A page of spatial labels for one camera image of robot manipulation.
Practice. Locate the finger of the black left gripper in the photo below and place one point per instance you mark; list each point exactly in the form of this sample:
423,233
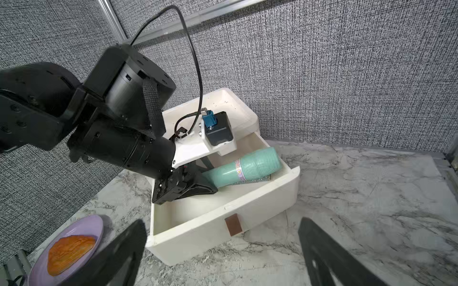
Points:
200,185

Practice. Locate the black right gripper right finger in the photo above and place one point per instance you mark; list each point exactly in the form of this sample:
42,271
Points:
327,260

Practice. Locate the white drawer cabinet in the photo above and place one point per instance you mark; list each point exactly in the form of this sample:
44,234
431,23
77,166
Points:
242,119

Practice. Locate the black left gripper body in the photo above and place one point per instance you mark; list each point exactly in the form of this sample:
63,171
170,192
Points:
178,185

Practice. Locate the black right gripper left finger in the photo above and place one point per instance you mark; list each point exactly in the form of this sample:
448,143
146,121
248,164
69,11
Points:
117,264

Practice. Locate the purple plate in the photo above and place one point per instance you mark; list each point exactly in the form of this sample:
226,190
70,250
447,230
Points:
90,226

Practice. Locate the mint green microphone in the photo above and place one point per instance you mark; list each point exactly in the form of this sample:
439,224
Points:
255,165

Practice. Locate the white top drawer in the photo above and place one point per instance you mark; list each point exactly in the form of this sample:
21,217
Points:
185,228

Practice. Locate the orange pastry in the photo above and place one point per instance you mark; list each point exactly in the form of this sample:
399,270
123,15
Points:
67,251

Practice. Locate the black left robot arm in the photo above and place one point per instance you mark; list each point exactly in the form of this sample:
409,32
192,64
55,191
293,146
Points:
114,116

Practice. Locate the aluminium front rail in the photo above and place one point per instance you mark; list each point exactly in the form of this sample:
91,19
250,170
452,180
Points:
16,271

